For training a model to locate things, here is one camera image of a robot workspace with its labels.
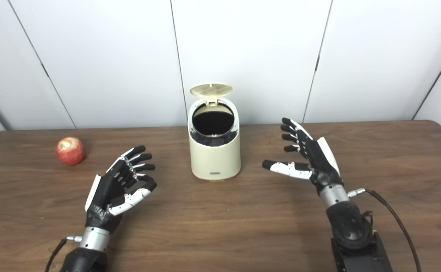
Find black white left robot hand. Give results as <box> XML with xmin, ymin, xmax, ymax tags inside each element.
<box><xmin>85</xmin><ymin>145</ymin><xmax>158</xmax><ymax>231</ymax></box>

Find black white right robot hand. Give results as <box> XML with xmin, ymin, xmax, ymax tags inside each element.
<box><xmin>262</xmin><ymin>117</ymin><xmax>345</xmax><ymax>195</ymax></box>

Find red apple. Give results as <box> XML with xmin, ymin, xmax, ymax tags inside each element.
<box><xmin>56</xmin><ymin>137</ymin><xmax>87</xmax><ymax>165</ymax></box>

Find cream-colored bin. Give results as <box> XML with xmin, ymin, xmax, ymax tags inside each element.
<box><xmin>188</xmin><ymin>97</ymin><xmax>241</xmax><ymax>182</ymax></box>

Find cream round bin lid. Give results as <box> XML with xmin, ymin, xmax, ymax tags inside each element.
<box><xmin>189</xmin><ymin>83</ymin><xmax>233</xmax><ymax>106</ymax></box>

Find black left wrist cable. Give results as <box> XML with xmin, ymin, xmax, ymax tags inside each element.
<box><xmin>45</xmin><ymin>235</ymin><xmax>83</xmax><ymax>272</ymax></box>

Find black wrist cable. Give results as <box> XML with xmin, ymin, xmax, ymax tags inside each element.
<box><xmin>347</xmin><ymin>188</ymin><xmax>422</xmax><ymax>272</ymax></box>
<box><xmin>45</xmin><ymin>235</ymin><xmax>83</xmax><ymax>272</ymax></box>

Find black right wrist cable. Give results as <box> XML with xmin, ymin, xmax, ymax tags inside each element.
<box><xmin>347</xmin><ymin>188</ymin><xmax>422</xmax><ymax>272</ymax></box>

